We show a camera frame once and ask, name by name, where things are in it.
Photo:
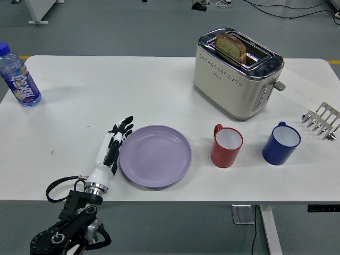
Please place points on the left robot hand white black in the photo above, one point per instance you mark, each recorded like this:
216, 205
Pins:
99, 170

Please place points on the brown bread slice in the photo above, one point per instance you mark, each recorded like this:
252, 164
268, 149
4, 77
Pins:
228, 45

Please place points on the metal toast rack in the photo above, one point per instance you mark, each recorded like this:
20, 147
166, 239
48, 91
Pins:
325, 119

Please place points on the blue drink bottle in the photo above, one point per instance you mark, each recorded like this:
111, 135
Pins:
22, 85

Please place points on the silver floor socket plate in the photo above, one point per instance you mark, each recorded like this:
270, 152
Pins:
242, 214

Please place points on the black table control panel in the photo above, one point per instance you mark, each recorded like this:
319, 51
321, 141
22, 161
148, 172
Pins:
322, 208

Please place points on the white table leg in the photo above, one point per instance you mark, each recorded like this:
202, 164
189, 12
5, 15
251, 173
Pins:
271, 231

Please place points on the blue mug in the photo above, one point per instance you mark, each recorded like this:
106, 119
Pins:
276, 154

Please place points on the cream silver toaster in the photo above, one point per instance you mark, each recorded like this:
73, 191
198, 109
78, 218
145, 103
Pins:
228, 90

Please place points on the purple round plate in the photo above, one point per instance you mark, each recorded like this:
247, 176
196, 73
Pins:
156, 158

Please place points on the white background table frame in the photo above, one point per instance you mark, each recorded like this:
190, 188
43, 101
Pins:
37, 10

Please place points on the red mug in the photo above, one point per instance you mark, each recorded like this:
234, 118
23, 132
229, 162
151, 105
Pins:
223, 156

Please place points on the black device on floor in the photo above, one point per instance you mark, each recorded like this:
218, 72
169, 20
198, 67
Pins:
199, 6

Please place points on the white paper sheet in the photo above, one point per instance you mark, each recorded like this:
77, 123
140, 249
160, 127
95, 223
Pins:
313, 87

